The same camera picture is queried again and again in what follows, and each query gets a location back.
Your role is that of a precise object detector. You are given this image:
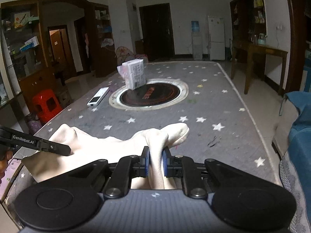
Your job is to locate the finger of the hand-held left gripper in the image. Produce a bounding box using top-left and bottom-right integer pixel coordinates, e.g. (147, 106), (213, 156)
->
(36, 138), (71, 156)

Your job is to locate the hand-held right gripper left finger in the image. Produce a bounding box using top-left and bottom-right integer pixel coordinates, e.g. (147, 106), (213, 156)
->
(66, 146), (150, 199)

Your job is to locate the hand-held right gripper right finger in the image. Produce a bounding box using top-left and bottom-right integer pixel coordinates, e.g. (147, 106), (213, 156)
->
(162, 148), (246, 199)

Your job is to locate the cream sweatshirt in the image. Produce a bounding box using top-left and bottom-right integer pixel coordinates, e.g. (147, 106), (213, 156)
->
(21, 123), (190, 190)

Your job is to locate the person's left hand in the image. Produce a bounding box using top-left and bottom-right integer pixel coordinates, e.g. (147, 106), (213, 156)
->
(0, 149), (14, 179)

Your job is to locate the purple patterned bag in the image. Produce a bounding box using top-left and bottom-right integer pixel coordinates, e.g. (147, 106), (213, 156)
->
(25, 113), (43, 135)

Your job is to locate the smartphone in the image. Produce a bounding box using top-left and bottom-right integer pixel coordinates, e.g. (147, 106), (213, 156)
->
(0, 158), (23, 195)

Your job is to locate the red plastic stool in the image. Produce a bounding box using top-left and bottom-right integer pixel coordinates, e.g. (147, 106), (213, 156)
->
(32, 89), (63, 124)

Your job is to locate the white remote control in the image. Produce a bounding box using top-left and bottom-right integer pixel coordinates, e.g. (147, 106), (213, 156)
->
(87, 87), (110, 107)

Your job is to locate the round built-in induction cooktop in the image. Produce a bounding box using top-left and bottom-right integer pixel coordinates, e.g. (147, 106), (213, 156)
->
(108, 78), (189, 111)

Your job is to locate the grey star-print table cover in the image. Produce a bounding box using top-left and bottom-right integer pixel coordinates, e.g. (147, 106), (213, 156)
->
(5, 62), (283, 214)

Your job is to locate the white tissue pack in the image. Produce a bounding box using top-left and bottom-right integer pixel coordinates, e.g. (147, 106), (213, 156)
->
(117, 58), (147, 90)

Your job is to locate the blue white cardboard box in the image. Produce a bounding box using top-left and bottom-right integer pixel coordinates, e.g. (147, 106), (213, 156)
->
(20, 36), (40, 52)

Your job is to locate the light wooden door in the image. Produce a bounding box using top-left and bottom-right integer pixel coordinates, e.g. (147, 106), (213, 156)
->
(48, 25), (71, 74)

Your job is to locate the pink floral round object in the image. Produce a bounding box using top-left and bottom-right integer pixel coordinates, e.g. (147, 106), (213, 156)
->
(115, 46), (136, 65)

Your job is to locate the wooden arched display cabinet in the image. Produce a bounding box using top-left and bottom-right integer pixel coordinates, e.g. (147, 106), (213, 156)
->
(0, 0), (117, 127)

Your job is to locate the colourful picture box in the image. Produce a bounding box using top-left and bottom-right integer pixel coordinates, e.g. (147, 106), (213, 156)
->
(13, 11), (39, 28)

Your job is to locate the white water dispenser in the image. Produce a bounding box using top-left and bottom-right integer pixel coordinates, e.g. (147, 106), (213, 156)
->
(192, 31), (203, 61)

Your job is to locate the dark wooden door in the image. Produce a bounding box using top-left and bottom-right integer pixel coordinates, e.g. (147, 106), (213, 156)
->
(139, 3), (175, 62)

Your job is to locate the white refrigerator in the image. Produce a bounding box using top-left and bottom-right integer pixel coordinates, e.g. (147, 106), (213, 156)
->
(207, 16), (225, 61)

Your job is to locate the sofa with blue cover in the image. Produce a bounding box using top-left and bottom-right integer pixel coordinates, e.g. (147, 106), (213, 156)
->
(272, 91), (311, 233)

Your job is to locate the brown wooden side table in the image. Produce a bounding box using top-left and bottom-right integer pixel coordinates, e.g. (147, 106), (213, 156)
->
(231, 40), (289, 96)

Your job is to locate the dark wooden shelf cabinet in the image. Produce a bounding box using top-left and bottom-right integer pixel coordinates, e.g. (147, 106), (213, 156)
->
(230, 0), (268, 61)

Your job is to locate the dark wooden doorway frame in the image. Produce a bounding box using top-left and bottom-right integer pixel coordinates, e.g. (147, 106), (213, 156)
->
(283, 0), (311, 95)

